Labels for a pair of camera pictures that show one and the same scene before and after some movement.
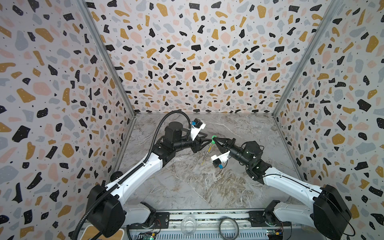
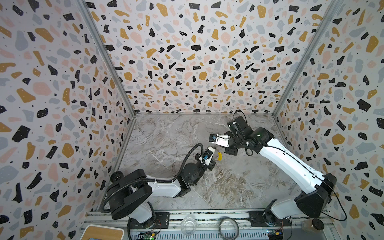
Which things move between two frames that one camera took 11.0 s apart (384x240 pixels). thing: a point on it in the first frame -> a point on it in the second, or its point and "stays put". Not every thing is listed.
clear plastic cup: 188,225 stays put
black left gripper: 196,144 -> 212,160
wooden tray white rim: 89,231 stays put
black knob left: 115,175 stays put
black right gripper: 228,148 -> 231,145
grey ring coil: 237,226 stays put
